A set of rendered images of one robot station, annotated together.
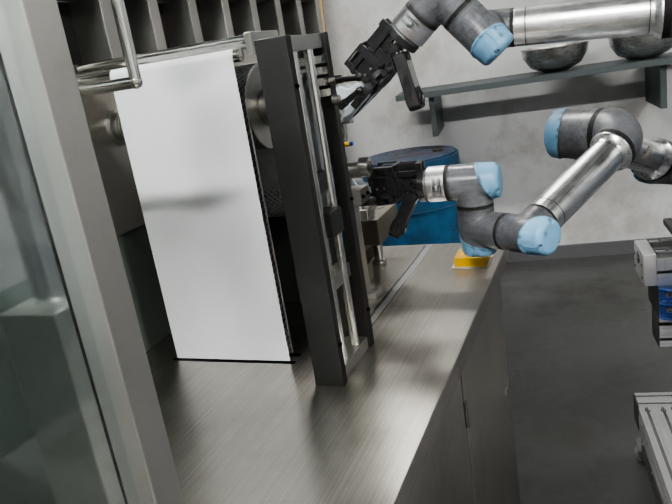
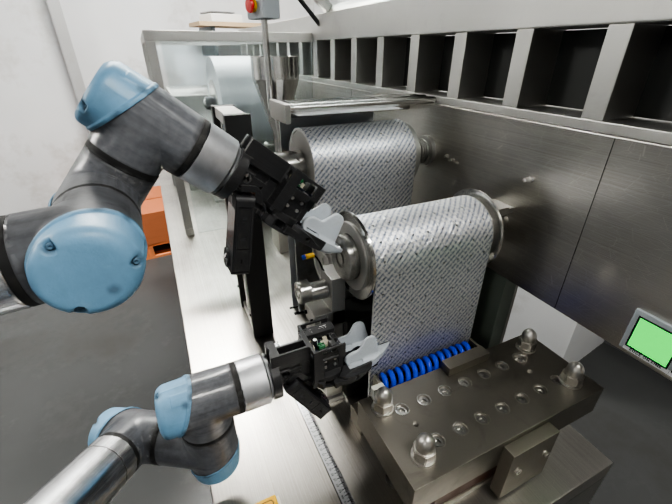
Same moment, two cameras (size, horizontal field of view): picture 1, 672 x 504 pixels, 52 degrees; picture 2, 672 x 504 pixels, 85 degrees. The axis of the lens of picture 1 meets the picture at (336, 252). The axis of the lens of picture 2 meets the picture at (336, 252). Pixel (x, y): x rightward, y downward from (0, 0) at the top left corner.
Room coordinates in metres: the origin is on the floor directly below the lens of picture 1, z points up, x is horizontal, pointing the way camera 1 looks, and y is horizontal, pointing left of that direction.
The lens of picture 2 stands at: (1.76, -0.44, 1.55)
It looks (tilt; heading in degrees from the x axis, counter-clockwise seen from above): 29 degrees down; 131
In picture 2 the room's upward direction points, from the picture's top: straight up
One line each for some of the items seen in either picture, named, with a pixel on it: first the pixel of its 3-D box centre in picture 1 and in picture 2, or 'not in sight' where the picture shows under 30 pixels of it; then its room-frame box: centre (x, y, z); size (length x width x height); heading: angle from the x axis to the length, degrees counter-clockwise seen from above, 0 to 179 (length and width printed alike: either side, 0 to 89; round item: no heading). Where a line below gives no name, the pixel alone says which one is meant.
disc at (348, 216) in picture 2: not in sight; (352, 255); (1.43, -0.03, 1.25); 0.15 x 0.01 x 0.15; 156
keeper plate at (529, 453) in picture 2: not in sight; (525, 461); (1.75, 0.02, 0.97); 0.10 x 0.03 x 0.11; 66
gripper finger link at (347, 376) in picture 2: not in sight; (345, 369); (1.48, -0.11, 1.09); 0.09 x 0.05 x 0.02; 65
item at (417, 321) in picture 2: not in sight; (427, 322); (1.53, 0.06, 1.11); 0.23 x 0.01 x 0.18; 66
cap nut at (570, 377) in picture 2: not in sight; (574, 372); (1.76, 0.18, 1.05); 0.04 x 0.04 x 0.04
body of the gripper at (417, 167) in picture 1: (398, 183); (305, 360); (1.44, -0.16, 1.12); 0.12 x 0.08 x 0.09; 66
